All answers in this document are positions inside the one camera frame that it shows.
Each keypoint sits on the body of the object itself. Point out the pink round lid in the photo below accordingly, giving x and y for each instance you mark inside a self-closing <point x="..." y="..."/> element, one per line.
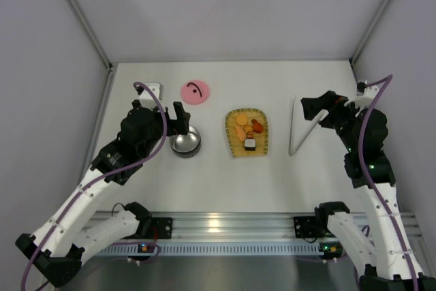
<point x="195" y="92"/>

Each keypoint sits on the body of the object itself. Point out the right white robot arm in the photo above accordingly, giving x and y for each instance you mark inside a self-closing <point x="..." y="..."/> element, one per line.
<point x="383" y="260"/>

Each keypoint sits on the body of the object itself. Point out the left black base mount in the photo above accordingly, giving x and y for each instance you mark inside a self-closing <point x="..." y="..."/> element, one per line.
<point x="155" y="228"/>

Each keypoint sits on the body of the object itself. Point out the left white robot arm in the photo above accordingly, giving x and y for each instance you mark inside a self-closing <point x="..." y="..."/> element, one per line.
<point x="60" y="247"/>

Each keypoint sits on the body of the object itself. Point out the red toy chicken drumstick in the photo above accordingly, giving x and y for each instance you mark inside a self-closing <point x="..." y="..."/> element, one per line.
<point x="257" y="127"/>

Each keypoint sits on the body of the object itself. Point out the black white sushi toy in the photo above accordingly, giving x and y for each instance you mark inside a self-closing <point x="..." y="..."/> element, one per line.
<point x="250" y="144"/>

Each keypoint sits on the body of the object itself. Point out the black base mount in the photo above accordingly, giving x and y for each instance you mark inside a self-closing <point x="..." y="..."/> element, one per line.
<point x="308" y="227"/>
<point x="155" y="228"/>

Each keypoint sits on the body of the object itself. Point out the salmon toy slice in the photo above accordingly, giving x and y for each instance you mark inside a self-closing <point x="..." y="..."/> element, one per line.
<point x="240" y="133"/>

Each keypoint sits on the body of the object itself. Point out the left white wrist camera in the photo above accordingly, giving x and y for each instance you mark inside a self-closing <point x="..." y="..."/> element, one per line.
<point x="145" y="98"/>

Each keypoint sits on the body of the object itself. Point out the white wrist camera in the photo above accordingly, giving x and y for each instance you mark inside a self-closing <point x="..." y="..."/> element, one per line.
<point x="145" y="98"/>
<point x="365" y="94"/>

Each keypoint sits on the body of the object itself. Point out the steel round lunch bowl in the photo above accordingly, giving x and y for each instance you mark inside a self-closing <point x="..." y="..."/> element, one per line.
<point x="186" y="146"/>

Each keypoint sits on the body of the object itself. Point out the silver metal tongs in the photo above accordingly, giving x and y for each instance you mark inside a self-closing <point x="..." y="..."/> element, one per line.
<point x="300" y="128"/>

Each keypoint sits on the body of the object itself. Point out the slotted cable duct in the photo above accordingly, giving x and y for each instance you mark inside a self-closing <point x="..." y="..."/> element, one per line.
<point x="257" y="248"/>

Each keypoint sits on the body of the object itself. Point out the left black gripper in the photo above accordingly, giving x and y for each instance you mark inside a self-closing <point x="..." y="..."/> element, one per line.
<point x="168" y="122"/>

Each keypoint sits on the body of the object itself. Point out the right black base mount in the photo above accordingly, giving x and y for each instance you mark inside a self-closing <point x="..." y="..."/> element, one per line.
<point x="308" y="227"/>

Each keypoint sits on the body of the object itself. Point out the aluminium mounting rail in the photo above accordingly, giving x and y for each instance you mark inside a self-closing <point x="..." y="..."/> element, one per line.
<point x="231" y="226"/>

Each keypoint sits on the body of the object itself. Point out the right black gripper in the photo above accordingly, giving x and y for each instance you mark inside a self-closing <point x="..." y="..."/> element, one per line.
<point x="328" y="108"/>

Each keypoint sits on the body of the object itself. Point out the round orange cracker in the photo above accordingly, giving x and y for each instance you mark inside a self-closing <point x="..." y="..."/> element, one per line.
<point x="242" y="119"/>

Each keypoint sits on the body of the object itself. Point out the green woven bamboo tray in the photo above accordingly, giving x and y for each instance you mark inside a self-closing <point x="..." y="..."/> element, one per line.
<point x="236" y="146"/>

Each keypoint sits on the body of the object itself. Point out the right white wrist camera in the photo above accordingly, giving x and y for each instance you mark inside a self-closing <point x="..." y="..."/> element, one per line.
<point x="365" y="94"/>

